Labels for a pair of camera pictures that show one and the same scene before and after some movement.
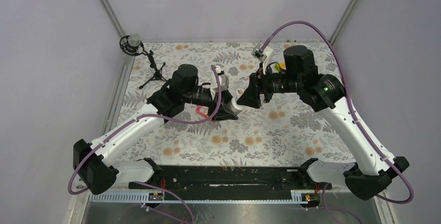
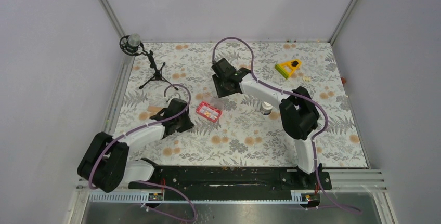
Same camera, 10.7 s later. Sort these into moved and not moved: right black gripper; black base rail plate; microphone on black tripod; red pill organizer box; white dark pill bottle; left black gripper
Moved: white dark pill bottle; left black gripper; right black gripper
Not moved: red pill organizer box; microphone on black tripod; black base rail plate
